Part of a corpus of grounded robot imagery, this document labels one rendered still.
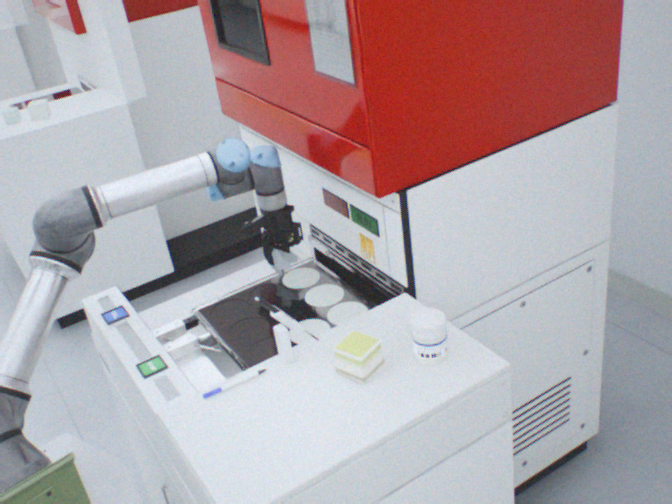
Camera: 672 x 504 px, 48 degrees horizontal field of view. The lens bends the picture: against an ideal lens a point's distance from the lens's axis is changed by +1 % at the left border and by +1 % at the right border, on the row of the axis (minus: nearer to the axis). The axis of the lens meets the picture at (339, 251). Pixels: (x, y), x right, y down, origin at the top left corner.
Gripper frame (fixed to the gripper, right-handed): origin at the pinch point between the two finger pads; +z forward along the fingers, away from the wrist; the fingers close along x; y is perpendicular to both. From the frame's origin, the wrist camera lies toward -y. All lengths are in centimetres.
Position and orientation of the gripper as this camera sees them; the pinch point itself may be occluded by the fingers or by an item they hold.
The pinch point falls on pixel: (279, 270)
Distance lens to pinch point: 201.2
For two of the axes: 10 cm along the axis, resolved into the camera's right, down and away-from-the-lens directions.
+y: 8.8, 1.4, -4.6
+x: 4.7, -5.0, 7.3
